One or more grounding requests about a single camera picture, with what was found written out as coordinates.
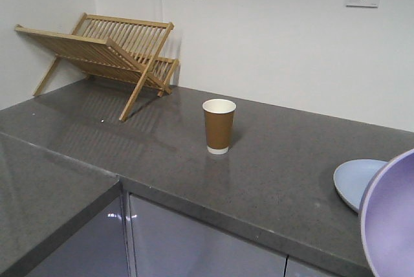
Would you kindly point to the brown paper cup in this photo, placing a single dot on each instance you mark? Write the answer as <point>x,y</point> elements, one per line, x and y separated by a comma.
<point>218,117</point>

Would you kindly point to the purple plastic bowl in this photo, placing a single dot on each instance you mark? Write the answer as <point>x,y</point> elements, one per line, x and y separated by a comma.
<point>386,218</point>

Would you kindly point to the light blue plate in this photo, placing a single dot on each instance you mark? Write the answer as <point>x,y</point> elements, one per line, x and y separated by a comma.
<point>351,178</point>

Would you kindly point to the wooden dish rack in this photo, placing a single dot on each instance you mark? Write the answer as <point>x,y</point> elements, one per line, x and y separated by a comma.
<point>126,50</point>

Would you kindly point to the grey lower cabinet door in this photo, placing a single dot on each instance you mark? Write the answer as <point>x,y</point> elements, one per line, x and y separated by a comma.
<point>279,235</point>

